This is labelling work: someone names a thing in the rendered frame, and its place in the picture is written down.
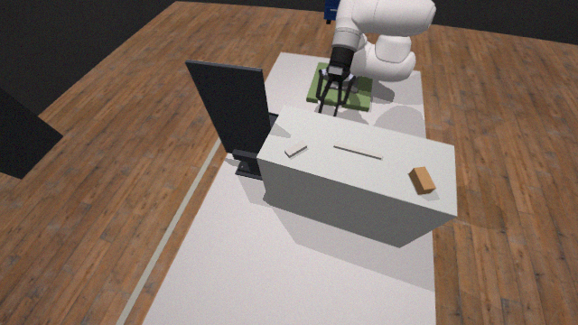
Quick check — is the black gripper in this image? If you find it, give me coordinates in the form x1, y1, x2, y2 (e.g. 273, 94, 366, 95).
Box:
316, 47, 356, 116

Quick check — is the small tan wooden block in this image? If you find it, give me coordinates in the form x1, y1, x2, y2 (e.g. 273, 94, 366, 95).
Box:
409, 167, 436, 195

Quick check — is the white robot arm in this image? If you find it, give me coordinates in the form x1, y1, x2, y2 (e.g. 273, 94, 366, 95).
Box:
331, 0, 436, 94

